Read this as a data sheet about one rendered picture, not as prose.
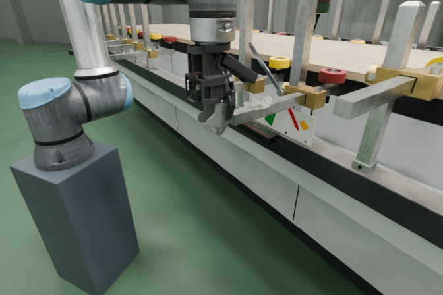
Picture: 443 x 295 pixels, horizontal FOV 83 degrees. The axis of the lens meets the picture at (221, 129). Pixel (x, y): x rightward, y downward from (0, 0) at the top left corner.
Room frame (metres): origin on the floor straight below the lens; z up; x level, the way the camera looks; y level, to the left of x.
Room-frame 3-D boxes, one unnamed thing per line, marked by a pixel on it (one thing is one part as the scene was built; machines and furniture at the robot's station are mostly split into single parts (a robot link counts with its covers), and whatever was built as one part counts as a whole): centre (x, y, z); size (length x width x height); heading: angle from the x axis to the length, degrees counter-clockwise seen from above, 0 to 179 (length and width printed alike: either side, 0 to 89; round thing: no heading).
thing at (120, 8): (2.17, 0.79, 0.92); 0.03 x 0.03 x 0.48; 36
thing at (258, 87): (0.94, -0.10, 0.83); 0.13 x 0.06 x 0.05; 36
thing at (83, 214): (0.77, 0.57, 0.30); 0.25 x 0.25 x 0.60; 66
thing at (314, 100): (0.74, -0.25, 0.85); 0.13 x 0.06 x 0.05; 36
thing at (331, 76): (0.80, -0.36, 0.85); 0.08 x 0.08 x 0.11
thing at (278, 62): (1.02, -0.23, 0.85); 0.08 x 0.08 x 0.11
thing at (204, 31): (0.52, 0.02, 1.05); 0.10 x 0.09 x 0.05; 36
